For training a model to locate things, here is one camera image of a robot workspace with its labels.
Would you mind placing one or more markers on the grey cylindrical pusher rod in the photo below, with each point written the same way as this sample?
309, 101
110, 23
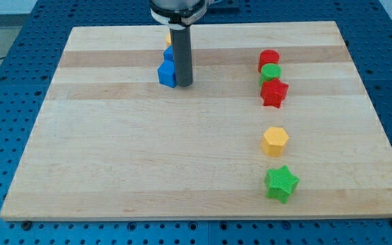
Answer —
182, 55

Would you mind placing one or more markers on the green star block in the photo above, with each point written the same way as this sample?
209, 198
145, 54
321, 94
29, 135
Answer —
280, 183

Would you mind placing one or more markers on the green cylinder block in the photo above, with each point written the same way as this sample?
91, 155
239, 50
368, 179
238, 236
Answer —
268, 72

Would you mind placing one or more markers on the blue cube block front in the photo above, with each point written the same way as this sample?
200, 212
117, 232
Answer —
166, 74

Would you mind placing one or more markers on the red cylinder block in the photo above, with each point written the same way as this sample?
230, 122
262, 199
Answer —
266, 57

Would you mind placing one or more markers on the yellow block behind rod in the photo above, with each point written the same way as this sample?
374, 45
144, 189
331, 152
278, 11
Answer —
168, 40

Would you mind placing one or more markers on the blue block behind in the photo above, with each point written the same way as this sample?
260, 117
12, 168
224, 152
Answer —
168, 54

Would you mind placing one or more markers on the red star block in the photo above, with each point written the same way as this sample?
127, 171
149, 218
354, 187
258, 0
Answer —
273, 92

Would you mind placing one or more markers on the yellow hexagon block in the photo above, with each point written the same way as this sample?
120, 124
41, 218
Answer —
274, 141

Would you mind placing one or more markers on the wooden board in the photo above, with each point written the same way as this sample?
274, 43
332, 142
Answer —
110, 143

